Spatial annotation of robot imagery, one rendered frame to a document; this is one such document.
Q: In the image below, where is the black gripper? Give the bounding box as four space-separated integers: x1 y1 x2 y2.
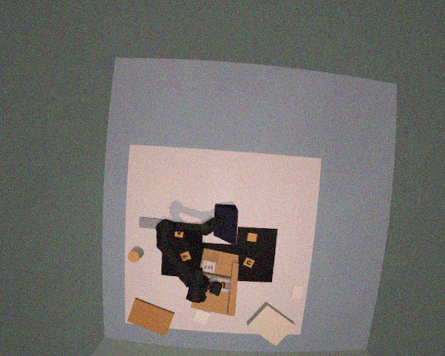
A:
200 276 223 296

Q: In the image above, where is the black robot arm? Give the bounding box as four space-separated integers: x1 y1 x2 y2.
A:
156 216 225 303

